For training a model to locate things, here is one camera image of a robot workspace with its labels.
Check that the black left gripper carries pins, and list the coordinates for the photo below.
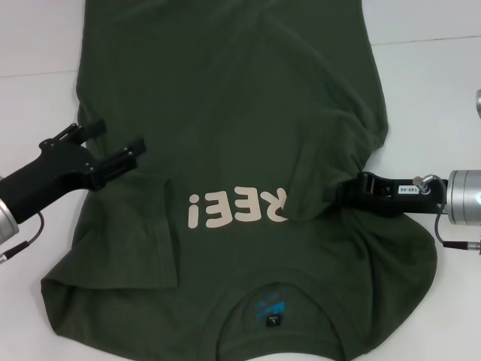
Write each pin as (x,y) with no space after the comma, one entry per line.
(49,173)

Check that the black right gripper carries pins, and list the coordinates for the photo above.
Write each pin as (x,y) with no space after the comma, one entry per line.
(406,203)

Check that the dark green FREE t-shirt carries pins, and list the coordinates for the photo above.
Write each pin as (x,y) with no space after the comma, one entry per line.
(225,94)

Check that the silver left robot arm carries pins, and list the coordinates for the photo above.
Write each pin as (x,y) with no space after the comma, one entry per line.
(6,225)

